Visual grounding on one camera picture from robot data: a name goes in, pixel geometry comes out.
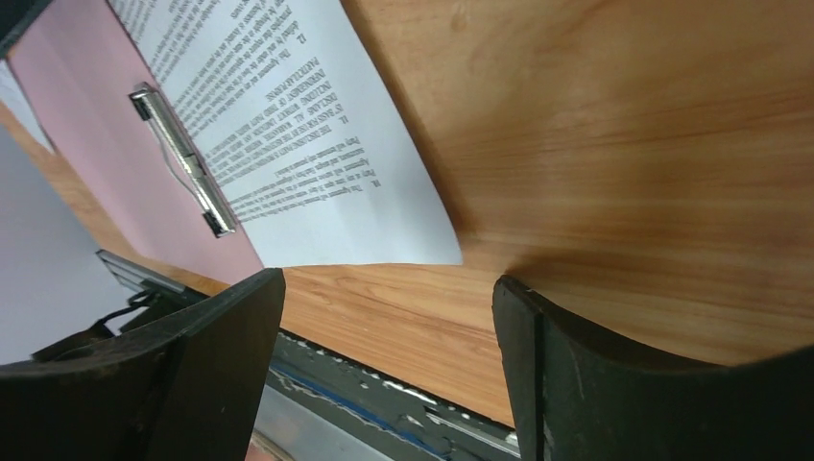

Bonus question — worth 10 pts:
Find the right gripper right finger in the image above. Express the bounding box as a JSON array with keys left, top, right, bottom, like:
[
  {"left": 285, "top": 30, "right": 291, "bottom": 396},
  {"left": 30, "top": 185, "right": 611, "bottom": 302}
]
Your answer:
[{"left": 492, "top": 276, "right": 813, "bottom": 460}]

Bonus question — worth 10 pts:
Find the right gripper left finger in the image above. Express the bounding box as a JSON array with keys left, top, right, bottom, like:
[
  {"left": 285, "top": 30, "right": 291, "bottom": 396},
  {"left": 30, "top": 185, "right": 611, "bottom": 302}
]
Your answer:
[{"left": 1, "top": 269, "right": 286, "bottom": 460}]

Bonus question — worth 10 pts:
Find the pink clipboard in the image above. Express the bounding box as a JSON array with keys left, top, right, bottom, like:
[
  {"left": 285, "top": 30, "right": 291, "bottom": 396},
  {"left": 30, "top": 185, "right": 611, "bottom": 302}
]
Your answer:
[{"left": 11, "top": 1, "right": 262, "bottom": 284}]

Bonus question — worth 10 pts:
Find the printed paper sheet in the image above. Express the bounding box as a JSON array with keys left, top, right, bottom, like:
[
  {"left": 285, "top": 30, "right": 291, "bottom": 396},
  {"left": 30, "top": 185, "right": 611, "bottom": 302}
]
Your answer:
[{"left": 111, "top": 1, "right": 463, "bottom": 267}]

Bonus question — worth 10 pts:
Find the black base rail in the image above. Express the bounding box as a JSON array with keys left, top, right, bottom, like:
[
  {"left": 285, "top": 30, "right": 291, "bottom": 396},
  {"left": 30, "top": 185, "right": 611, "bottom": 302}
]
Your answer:
[{"left": 99, "top": 251, "right": 519, "bottom": 460}]

